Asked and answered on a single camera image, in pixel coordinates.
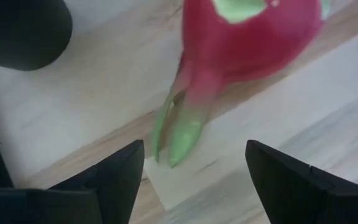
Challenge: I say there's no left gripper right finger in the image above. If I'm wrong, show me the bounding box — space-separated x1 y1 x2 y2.
246 139 358 224

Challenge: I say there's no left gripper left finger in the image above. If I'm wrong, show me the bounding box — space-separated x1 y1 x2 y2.
48 139 145 224

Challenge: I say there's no pink dragon fruit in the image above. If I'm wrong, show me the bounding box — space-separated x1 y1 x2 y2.
152 0 334 169

